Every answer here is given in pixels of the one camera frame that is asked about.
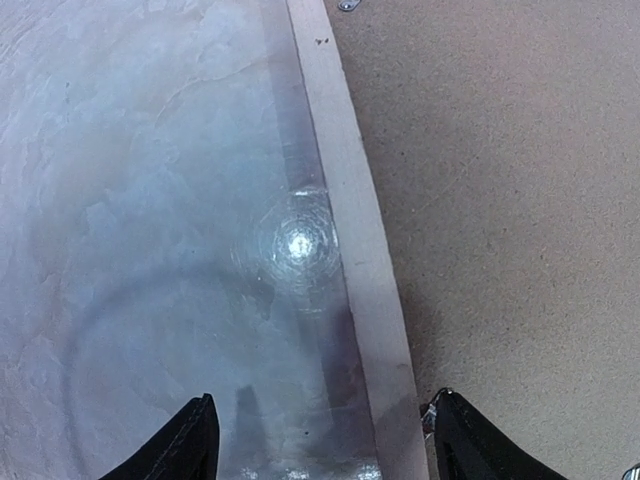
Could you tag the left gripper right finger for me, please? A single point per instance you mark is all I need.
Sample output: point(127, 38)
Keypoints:
point(469, 446)

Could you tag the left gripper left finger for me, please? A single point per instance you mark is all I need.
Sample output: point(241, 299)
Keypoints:
point(186, 447)

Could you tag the brown backing board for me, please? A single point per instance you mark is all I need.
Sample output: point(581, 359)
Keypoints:
point(503, 140)

